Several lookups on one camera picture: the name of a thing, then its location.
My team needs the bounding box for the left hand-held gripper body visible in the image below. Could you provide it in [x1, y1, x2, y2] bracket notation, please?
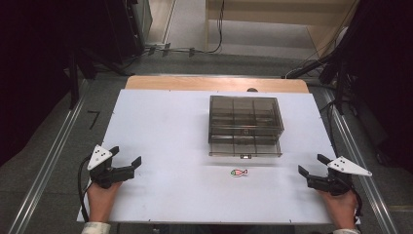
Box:
[87, 144, 136, 190]

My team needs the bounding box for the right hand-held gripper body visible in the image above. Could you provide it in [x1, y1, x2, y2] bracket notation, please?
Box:
[306, 155, 373, 197]

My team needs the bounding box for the smoky transparent drawer box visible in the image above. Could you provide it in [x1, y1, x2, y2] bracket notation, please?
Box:
[207, 95, 285, 160]

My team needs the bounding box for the person's left hand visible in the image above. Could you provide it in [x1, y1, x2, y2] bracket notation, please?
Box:
[86, 180, 124, 224]

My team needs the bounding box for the person's right hand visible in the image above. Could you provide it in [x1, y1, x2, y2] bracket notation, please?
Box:
[319, 188, 358, 230]

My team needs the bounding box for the white board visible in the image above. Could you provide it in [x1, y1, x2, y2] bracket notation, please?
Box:
[76, 89, 361, 226]

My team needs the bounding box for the wooden table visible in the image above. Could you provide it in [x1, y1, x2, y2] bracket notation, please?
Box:
[124, 75, 311, 95]

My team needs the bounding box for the metal floor rail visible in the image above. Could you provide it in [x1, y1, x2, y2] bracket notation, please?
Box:
[319, 87, 400, 234]
[7, 79, 94, 234]

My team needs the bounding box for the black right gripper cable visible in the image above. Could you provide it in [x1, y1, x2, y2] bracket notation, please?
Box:
[351, 184, 364, 217]

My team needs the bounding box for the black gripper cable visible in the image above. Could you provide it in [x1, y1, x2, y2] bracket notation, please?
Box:
[351, 184, 364, 217]
[76, 155, 94, 223]

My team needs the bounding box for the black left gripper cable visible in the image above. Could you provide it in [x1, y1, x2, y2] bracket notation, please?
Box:
[76, 155, 94, 223]

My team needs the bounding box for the black hanging cable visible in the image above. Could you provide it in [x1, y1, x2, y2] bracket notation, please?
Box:
[194, 0, 226, 55]

